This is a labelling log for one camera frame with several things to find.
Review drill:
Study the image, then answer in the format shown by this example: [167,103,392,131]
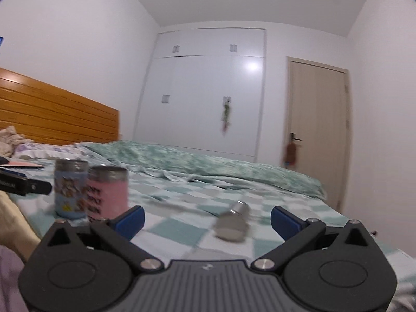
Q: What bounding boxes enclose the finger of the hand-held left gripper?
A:
[20,179,53,196]

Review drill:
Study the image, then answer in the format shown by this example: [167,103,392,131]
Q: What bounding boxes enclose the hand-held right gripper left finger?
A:
[40,205,164,271]

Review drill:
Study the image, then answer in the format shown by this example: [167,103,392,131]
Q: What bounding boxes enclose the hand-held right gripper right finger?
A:
[251,206,378,271]

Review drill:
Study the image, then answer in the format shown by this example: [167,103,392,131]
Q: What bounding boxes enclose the silver metal cup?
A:
[213,200,251,242]

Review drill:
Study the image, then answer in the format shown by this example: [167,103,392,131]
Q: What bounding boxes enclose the blue cartoon printed cup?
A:
[53,159,89,219]

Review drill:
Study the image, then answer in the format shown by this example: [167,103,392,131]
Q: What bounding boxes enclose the pink printed cup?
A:
[86,166,129,222]

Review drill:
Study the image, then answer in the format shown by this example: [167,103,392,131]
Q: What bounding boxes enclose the pink notebook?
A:
[6,160,45,170]

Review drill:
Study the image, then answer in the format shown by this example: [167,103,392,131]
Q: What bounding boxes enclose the floral pillow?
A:
[12,142,92,162]

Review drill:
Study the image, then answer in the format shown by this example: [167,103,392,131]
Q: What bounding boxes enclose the crumpled beige cloth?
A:
[0,125,34,157]

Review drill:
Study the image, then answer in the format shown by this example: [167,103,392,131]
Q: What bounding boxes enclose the checkered bed sheet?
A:
[13,160,416,312]

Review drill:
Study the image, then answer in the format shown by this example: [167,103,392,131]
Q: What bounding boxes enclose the red hanging ornament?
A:
[281,140,298,167]

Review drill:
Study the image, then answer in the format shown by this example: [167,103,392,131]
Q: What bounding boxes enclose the wooden headboard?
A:
[0,67,120,144]

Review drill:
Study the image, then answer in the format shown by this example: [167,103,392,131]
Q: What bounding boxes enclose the green floral quilt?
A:
[81,140,327,199]

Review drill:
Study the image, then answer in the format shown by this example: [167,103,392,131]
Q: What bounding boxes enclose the person's pink clothing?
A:
[0,245,30,312]

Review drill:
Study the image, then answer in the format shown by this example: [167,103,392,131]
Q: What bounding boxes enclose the beige wooden door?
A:
[282,56,352,214]

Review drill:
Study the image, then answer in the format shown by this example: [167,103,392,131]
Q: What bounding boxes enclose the green hanging ornament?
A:
[220,100,232,134]

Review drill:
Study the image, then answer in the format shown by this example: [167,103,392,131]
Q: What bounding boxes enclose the white wardrobe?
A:
[133,27,267,164]

